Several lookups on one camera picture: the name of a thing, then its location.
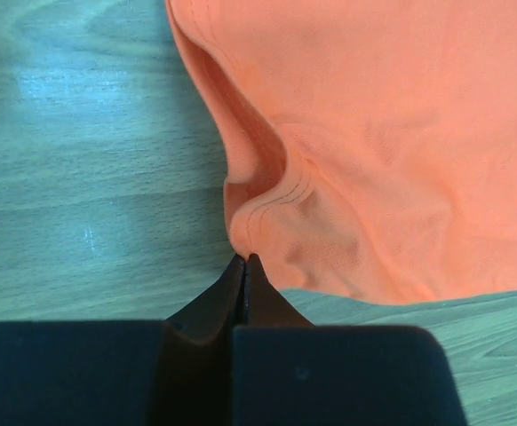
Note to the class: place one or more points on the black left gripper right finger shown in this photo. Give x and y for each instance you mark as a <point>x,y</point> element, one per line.
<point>288,371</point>

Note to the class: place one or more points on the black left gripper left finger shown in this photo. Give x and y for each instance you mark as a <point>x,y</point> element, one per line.
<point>121,372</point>

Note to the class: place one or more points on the orange t shirt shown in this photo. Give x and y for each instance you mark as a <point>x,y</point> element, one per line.
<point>371,145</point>

